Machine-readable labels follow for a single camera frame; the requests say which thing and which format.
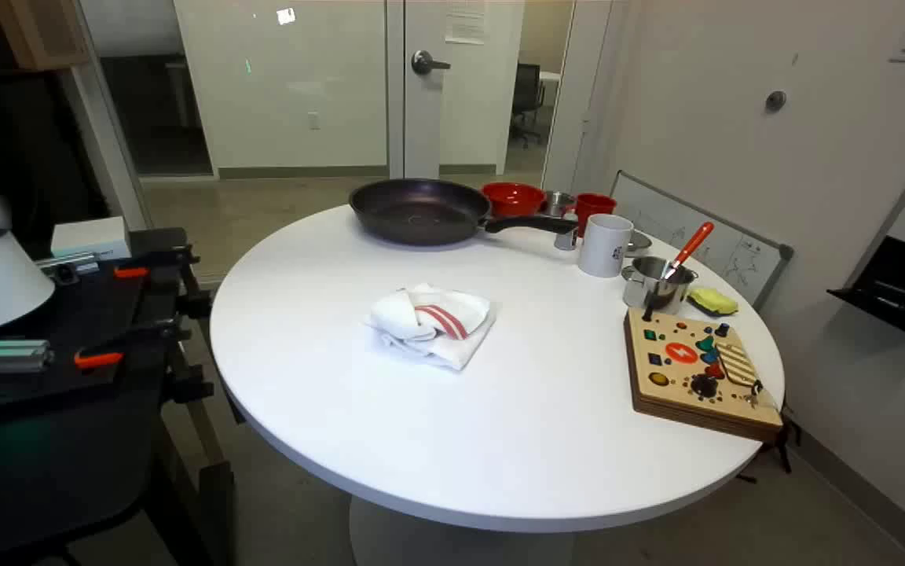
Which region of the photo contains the white towel with red stripes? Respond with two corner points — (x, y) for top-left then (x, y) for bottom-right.
(366, 281), (499, 376)

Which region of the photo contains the red bowl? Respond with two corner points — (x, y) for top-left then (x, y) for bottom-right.
(478, 179), (552, 221)

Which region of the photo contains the aluminium rail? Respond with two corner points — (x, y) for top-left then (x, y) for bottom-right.
(0, 338), (52, 376)

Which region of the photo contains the white box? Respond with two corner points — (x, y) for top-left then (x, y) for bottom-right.
(48, 213), (133, 263)

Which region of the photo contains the black frying pan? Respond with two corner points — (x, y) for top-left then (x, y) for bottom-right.
(345, 177), (579, 249)

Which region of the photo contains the black wall holder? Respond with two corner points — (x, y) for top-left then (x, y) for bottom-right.
(826, 234), (905, 340)

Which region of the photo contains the white door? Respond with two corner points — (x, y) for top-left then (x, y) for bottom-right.
(398, 0), (528, 179)

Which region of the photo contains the silver door handle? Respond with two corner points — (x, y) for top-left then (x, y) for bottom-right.
(408, 46), (453, 79)

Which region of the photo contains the brown wooden cabinet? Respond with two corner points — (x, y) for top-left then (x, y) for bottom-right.
(0, 0), (92, 77)

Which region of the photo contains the yellow green sponge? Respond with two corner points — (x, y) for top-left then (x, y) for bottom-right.
(685, 284), (741, 322)

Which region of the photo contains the small steel pot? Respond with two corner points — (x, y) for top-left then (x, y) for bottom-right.
(619, 253), (698, 316)

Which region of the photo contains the orange handled metal ladle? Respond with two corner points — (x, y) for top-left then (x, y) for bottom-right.
(642, 216), (720, 322)

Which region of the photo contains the black clamp with orange handle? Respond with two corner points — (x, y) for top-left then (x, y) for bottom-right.
(40, 249), (203, 289)
(73, 319), (195, 374)

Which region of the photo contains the wooden toy busy board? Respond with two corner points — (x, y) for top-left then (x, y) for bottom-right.
(621, 304), (790, 442)

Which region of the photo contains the white mug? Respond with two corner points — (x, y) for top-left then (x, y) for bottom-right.
(574, 211), (639, 281)

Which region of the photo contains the red cup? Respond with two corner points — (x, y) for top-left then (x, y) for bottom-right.
(571, 192), (619, 240)

